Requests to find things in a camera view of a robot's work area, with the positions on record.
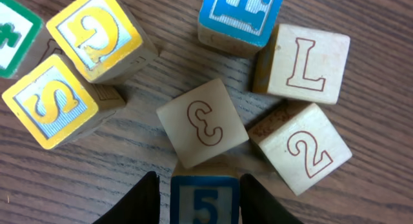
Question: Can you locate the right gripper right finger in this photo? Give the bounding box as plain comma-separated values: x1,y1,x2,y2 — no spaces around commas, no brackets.
239,174,303,224

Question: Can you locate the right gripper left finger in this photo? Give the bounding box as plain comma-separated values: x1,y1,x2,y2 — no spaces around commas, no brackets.
94,171,161,224

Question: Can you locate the blue number five block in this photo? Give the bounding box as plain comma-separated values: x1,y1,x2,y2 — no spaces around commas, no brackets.
170,155,240,224

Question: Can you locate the white block green edge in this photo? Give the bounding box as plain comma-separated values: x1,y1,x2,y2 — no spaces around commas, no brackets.
248,101,352,196

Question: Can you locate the white block teal side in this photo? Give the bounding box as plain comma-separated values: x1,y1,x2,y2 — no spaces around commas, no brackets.
156,78,249,168

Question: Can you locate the yellow block lower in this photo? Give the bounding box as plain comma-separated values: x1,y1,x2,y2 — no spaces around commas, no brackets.
2,54,126,150

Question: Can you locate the yellow block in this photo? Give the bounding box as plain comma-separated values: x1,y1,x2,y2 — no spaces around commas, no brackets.
2,54,126,150
46,0,158,85

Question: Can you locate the white letter block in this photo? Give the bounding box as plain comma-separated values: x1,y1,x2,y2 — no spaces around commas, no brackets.
252,23,350,105

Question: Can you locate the yellow block upper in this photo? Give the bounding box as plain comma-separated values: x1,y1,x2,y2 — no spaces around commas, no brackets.
46,0,158,85

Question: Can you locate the blue top block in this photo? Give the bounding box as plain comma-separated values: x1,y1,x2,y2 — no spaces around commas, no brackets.
197,0,283,58

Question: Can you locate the green number four block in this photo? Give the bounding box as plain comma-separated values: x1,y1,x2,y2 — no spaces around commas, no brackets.
1,0,44,79

